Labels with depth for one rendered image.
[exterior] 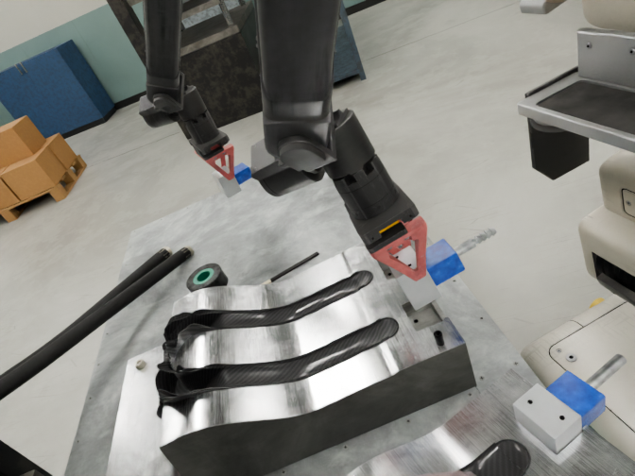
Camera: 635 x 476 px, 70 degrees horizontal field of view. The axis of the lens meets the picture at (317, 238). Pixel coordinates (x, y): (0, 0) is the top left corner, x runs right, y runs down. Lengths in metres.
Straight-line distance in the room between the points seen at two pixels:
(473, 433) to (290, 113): 0.38
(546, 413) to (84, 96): 7.19
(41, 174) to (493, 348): 4.78
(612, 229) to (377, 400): 0.46
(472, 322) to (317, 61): 0.47
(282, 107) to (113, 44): 7.26
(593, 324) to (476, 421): 0.85
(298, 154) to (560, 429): 0.36
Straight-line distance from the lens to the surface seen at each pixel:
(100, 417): 0.92
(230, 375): 0.62
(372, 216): 0.49
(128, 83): 7.72
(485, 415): 0.56
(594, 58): 0.70
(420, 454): 0.53
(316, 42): 0.33
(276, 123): 0.39
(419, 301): 0.56
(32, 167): 5.12
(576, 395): 0.55
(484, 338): 0.69
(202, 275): 0.99
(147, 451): 0.71
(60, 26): 7.84
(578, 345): 1.33
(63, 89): 7.49
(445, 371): 0.59
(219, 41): 4.44
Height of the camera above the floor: 1.34
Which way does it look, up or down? 34 degrees down
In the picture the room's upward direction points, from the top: 25 degrees counter-clockwise
